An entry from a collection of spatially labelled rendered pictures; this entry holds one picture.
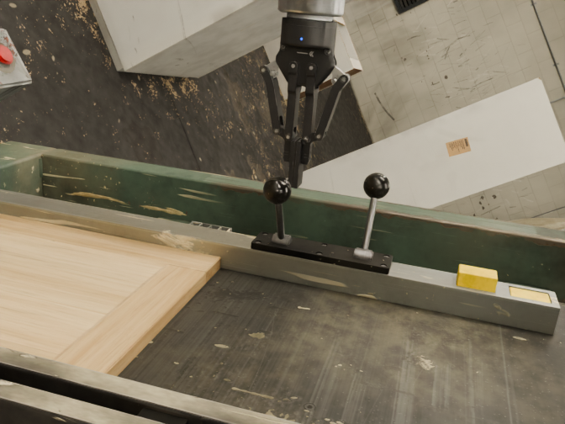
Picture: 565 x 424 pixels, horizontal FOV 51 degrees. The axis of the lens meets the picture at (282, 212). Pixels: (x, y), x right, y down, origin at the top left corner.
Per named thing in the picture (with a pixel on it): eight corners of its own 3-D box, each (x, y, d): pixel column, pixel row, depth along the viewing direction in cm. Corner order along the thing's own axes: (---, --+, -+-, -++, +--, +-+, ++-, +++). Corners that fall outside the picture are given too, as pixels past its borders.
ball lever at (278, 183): (273, 234, 89) (266, 167, 79) (298, 239, 88) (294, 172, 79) (266, 253, 87) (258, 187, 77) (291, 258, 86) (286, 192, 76)
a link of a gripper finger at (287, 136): (299, 62, 81) (289, 60, 81) (290, 142, 84) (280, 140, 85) (306, 60, 84) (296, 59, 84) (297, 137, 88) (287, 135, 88)
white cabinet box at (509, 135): (293, 177, 518) (534, 80, 442) (317, 238, 520) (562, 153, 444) (268, 185, 461) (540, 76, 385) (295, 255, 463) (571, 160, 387)
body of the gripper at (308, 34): (345, 19, 83) (338, 87, 86) (287, 14, 85) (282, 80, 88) (335, 20, 76) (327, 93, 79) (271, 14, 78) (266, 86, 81)
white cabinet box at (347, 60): (278, 47, 608) (342, 15, 582) (298, 100, 610) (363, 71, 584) (262, 43, 566) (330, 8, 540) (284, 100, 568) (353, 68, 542)
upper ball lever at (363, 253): (349, 262, 86) (366, 174, 88) (376, 267, 85) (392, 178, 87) (347, 259, 82) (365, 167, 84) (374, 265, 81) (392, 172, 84)
